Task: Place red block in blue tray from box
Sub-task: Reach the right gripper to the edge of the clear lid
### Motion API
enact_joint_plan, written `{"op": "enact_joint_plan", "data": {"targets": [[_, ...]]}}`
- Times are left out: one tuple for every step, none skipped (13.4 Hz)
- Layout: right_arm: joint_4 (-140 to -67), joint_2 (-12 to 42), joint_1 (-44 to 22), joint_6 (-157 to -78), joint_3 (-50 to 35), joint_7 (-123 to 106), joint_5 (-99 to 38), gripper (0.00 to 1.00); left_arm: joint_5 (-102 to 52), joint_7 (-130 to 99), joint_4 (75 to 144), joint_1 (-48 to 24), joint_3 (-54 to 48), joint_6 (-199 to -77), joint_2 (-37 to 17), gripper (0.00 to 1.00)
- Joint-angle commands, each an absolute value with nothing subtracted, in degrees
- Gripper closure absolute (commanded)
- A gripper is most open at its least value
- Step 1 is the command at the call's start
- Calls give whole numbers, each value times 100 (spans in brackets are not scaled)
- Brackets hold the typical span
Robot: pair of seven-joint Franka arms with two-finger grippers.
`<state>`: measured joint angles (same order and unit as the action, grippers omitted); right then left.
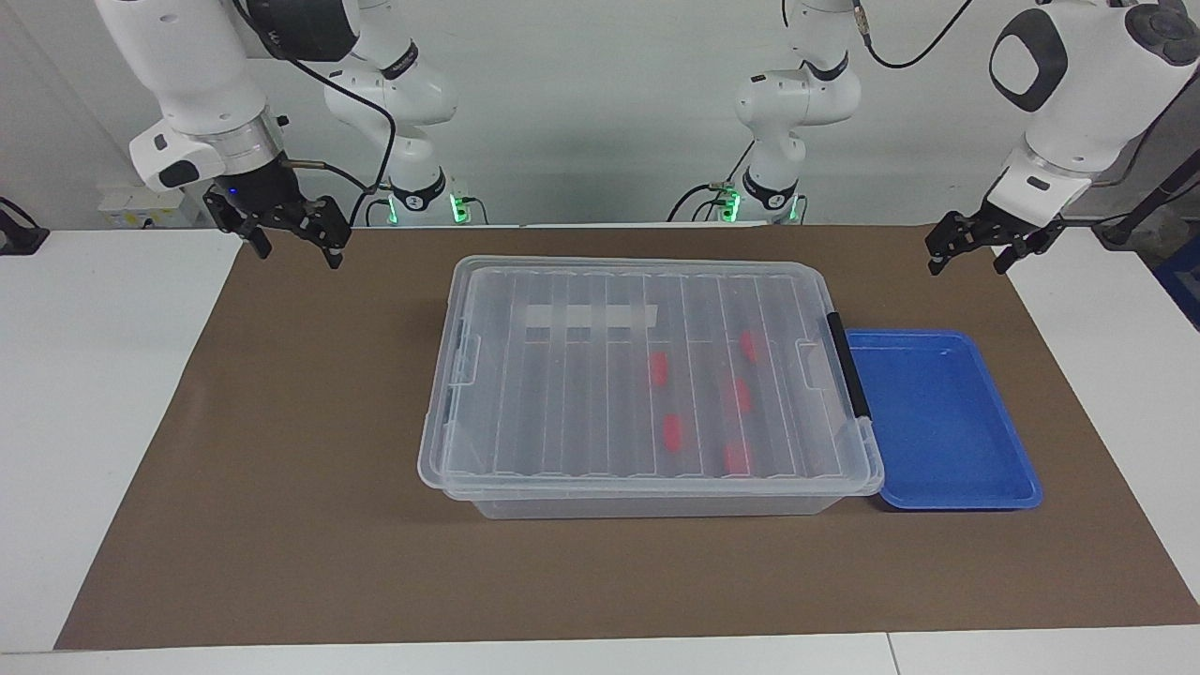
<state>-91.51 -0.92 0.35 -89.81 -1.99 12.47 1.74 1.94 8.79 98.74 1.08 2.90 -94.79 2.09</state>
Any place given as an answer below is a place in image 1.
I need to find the clear ribbed plastic lid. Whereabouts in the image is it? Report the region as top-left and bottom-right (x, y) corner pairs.
(417, 256), (885, 495)

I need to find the blue plastic tray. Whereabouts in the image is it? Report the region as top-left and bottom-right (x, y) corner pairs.
(844, 328), (1044, 511)

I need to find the clear plastic storage box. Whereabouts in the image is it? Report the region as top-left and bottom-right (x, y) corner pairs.
(417, 258), (885, 519)

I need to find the black stand pole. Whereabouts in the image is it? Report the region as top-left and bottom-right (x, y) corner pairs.
(1092, 150), (1200, 249)

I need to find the blue crate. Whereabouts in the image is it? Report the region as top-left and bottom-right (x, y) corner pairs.
(1153, 234), (1200, 329)

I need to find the white tape strip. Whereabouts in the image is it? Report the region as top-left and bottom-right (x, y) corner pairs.
(522, 305), (655, 331)

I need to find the brown table mat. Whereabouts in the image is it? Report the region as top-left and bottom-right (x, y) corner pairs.
(53, 225), (1200, 651)

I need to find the black base cable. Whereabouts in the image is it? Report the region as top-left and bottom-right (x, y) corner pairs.
(349, 183), (390, 228)
(667, 141), (756, 223)

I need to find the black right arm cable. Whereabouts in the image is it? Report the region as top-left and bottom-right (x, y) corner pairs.
(234, 0), (399, 228)

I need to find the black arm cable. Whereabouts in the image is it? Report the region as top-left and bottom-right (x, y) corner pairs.
(234, 0), (399, 228)
(851, 0), (976, 71)

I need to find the white wall socket strip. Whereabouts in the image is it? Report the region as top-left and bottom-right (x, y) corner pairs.
(98, 187), (212, 229)

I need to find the black box latch handle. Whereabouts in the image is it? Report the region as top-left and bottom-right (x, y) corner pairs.
(825, 312), (873, 421)

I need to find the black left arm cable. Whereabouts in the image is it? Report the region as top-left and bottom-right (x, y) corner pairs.
(851, 0), (976, 71)

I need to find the black clamp mount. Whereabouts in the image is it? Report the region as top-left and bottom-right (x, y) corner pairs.
(0, 197), (50, 256)

